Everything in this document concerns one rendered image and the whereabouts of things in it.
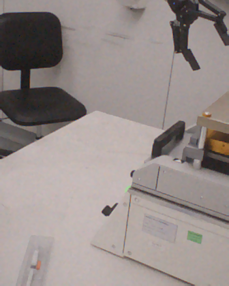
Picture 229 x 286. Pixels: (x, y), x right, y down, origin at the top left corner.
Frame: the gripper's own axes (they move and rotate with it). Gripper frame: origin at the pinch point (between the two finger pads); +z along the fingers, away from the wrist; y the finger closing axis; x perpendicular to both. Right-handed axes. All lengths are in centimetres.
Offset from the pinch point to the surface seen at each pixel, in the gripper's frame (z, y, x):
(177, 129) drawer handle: 18.1, -2.7, 29.4
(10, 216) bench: 19, 31, 60
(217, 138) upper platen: 25.1, -17.2, 36.1
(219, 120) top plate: 23, -22, 39
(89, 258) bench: 36, 15, 54
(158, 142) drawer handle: 19.8, -4.5, 38.5
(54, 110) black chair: -39, 128, -31
